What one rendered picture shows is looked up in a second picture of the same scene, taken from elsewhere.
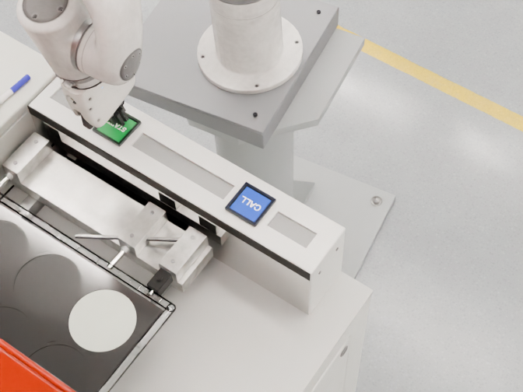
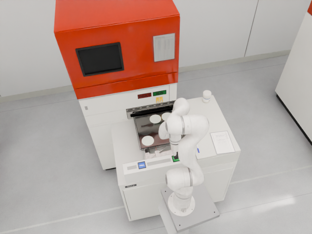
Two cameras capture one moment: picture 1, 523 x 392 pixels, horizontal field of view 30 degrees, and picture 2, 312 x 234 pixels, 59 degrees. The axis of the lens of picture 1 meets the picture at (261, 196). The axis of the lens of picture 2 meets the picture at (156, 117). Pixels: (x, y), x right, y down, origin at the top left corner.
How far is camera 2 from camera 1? 1.80 m
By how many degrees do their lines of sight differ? 66
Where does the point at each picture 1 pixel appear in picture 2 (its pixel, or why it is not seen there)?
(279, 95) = (165, 198)
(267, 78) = (171, 199)
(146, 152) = (166, 159)
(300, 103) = (164, 207)
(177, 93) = not seen: hidden behind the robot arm
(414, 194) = not seen: outside the picture
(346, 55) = (167, 227)
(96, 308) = (150, 141)
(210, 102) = not seen: hidden behind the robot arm
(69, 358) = (146, 133)
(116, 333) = (144, 140)
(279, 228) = (133, 166)
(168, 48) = (196, 190)
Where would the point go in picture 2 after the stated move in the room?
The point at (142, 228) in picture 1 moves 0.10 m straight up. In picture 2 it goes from (157, 154) to (156, 146)
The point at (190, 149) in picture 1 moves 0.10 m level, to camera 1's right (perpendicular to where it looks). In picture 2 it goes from (160, 165) to (152, 174)
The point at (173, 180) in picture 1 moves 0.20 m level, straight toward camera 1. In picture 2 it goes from (157, 159) to (135, 147)
